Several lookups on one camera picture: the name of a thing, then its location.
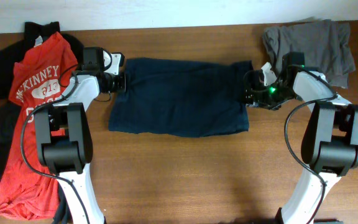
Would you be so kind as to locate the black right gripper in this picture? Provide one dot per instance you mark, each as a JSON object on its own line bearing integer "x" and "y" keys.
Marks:
{"x": 259, "y": 86}

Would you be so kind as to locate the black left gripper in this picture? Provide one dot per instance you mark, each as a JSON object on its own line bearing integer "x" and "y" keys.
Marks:
{"x": 122, "y": 84}

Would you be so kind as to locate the navy blue shorts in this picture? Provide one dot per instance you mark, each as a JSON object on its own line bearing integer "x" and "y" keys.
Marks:
{"x": 182, "y": 98}

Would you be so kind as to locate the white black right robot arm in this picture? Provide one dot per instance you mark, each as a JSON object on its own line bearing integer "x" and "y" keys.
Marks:
{"x": 329, "y": 149}

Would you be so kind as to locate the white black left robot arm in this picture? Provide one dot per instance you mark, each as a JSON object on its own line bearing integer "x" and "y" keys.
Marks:
{"x": 64, "y": 143}

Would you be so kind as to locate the grey folded garment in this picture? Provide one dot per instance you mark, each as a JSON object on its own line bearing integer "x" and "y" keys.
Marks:
{"x": 325, "y": 45}

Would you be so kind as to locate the black garment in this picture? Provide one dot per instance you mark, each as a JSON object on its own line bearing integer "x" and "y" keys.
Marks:
{"x": 9, "y": 112}

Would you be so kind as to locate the red soccer t-shirt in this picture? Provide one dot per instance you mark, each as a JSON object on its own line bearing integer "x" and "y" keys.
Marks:
{"x": 39, "y": 78}

